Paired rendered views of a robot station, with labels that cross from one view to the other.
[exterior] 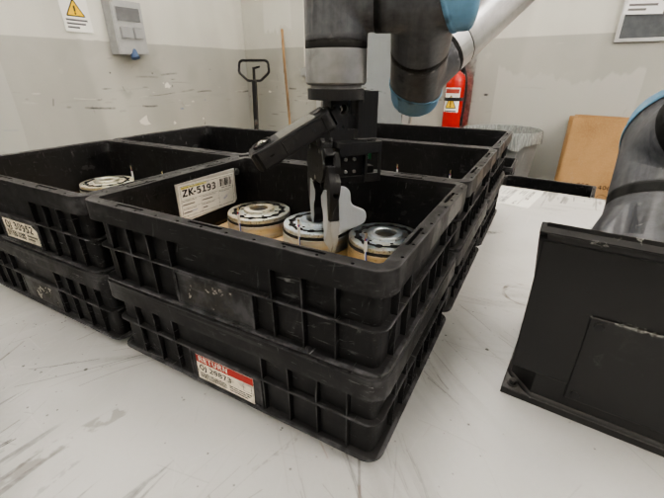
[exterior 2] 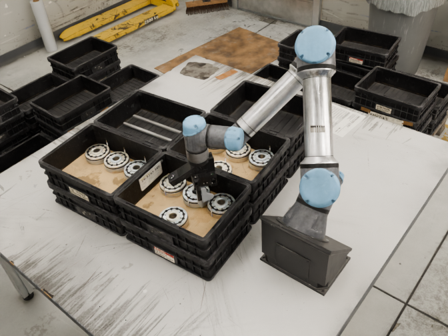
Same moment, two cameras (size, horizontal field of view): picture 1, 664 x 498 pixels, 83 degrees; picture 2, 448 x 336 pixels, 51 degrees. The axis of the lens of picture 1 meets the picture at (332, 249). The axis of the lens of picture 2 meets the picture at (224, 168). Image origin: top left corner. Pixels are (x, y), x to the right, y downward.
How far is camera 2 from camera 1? 1.22 m
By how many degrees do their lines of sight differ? 17
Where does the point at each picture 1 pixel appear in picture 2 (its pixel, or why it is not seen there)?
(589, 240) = (270, 223)
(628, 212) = (295, 209)
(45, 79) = not seen: outside the picture
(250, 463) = (174, 280)
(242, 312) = (169, 239)
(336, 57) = (195, 157)
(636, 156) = not seen: hidden behind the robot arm
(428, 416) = (231, 267)
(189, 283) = (151, 228)
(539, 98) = not seen: outside the picture
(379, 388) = (207, 263)
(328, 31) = (192, 150)
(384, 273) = (203, 241)
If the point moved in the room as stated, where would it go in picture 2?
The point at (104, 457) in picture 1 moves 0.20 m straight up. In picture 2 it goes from (131, 277) to (119, 241)
